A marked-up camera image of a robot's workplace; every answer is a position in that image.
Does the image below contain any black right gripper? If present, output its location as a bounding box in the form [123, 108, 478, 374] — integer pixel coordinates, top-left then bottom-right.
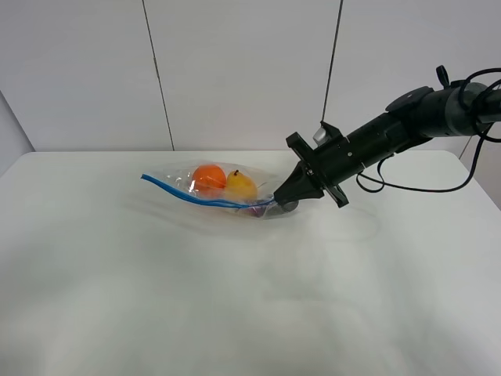
[273, 132, 362, 208]

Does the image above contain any clear zip bag blue seal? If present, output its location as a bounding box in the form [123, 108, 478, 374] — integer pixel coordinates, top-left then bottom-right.
[141, 161, 299, 219]

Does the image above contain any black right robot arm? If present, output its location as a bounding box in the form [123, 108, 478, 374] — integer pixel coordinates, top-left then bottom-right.
[274, 82, 500, 208]

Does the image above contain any purple item in bag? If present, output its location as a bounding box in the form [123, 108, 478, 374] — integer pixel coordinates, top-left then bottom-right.
[244, 200, 268, 218]

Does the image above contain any yellow pear fruit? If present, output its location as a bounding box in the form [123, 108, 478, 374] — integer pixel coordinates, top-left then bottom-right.
[225, 170, 258, 201]

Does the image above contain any orange fruit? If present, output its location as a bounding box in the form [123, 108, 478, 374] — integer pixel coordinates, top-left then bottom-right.
[192, 164, 226, 198]

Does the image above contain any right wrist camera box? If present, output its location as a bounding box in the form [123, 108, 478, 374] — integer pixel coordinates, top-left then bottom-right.
[313, 121, 342, 146]

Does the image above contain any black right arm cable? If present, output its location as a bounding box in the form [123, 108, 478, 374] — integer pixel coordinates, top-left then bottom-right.
[354, 66, 501, 195]

